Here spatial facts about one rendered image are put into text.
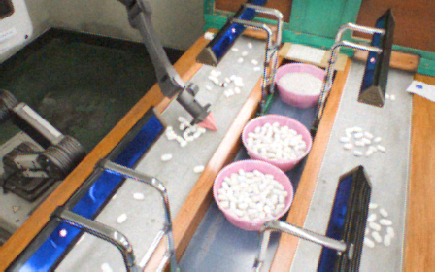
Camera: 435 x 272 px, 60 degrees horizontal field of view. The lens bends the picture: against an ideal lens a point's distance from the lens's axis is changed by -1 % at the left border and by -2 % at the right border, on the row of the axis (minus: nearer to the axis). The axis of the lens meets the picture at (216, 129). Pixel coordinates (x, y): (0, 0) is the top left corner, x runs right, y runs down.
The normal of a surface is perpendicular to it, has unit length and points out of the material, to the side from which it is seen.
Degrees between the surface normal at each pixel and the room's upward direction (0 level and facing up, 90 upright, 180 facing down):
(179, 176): 0
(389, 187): 0
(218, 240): 0
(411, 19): 90
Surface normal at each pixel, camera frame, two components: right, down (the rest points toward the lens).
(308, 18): -0.39, 0.61
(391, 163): 0.01, -0.75
